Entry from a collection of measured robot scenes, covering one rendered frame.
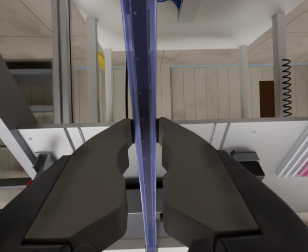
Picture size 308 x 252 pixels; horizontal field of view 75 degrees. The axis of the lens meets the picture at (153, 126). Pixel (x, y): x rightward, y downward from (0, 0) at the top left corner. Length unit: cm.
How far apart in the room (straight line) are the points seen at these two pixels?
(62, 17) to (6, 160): 374
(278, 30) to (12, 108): 81
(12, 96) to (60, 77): 28
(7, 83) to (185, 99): 335
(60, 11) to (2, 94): 39
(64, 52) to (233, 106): 343
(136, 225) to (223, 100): 344
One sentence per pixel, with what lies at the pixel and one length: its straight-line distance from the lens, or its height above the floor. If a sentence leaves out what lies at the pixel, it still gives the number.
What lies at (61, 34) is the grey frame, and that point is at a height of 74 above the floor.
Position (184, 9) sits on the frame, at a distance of 66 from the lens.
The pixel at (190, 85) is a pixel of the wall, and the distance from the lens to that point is 364.
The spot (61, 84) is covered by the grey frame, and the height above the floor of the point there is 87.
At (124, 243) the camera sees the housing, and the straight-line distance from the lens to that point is 52.
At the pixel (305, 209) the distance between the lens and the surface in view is 68.
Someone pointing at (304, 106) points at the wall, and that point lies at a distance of 449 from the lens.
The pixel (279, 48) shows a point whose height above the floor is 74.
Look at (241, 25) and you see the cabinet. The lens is 92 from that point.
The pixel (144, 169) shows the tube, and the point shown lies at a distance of 16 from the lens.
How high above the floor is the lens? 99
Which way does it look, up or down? level
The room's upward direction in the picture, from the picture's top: 178 degrees clockwise
